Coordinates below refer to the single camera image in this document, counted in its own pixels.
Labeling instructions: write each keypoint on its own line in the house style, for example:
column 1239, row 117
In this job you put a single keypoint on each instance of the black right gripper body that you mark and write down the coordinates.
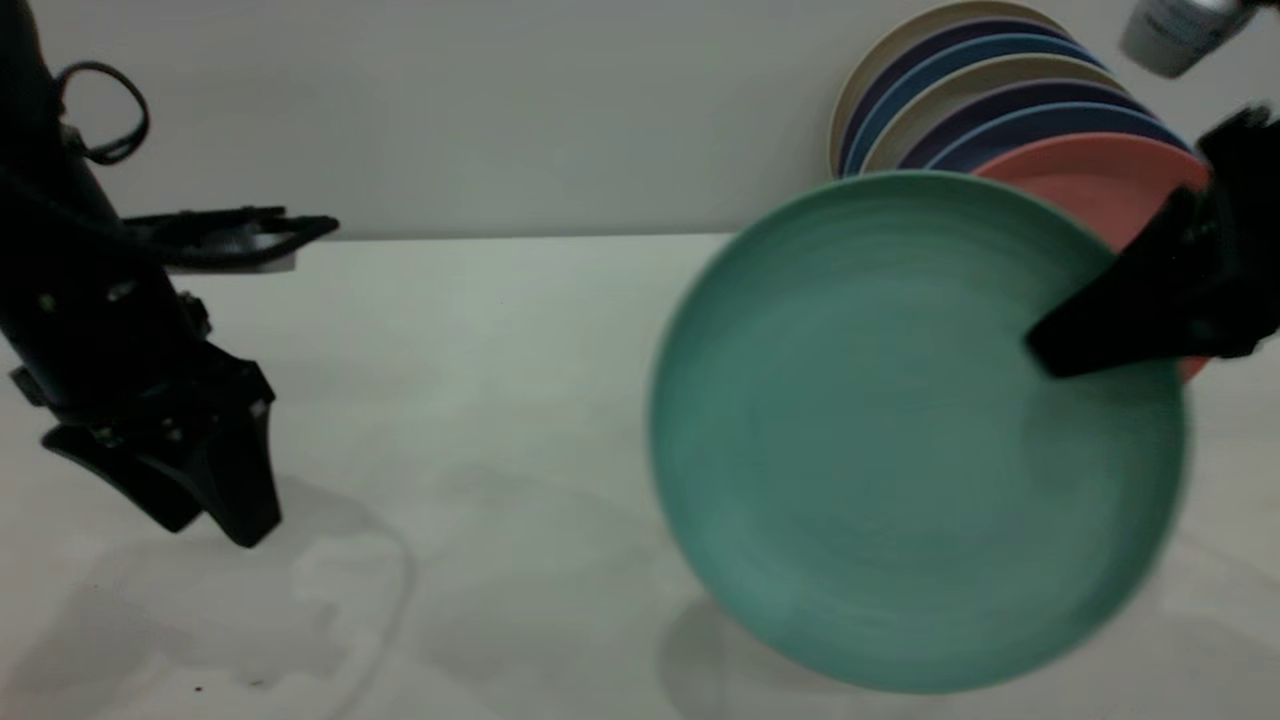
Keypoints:
column 1245, row 240

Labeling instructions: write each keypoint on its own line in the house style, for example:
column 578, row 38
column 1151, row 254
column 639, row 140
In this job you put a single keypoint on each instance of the beige plate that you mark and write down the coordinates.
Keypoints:
column 1000, row 75
column 990, row 10

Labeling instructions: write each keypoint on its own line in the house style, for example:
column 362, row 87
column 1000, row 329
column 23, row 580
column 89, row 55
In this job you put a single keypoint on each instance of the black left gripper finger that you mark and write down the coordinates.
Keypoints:
column 245, row 480
column 140, row 480

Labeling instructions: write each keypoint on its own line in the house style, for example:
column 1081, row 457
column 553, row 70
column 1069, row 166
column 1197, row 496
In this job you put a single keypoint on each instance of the green plate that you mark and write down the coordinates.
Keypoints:
column 880, row 440

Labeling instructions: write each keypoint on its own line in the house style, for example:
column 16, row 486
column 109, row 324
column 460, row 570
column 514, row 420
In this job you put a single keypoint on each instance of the pink plate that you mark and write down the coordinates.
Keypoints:
column 1090, row 190

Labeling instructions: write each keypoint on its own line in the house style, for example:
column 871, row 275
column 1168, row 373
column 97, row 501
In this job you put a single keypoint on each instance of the blue plate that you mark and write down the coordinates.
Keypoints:
column 1000, row 128
column 1000, row 48

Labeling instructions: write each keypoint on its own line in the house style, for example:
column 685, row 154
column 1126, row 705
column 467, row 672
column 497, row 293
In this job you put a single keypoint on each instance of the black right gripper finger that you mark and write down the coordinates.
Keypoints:
column 1140, row 310

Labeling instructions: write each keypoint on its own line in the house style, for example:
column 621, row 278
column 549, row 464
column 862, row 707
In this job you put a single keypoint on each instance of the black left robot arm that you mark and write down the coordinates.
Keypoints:
column 40, row 170

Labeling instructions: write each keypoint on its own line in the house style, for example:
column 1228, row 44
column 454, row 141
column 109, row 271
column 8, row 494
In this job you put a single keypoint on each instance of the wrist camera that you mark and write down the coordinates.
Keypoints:
column 1175, row 35
column 230, row 235

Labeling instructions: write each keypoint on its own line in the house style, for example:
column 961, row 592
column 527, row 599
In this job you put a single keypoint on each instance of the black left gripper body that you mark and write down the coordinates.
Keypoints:
column 130, row 350

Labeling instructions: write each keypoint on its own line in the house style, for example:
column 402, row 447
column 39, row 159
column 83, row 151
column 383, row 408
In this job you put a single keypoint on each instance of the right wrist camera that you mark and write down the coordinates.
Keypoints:
column 1175, row 35

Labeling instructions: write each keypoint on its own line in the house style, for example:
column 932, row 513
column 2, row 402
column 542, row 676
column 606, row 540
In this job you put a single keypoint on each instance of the dark purple plate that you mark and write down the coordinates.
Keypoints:
column 1000, row 30
column 1000, row 100

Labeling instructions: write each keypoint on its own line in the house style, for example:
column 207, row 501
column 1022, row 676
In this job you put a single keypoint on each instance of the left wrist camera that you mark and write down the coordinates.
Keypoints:
column 230, row 235

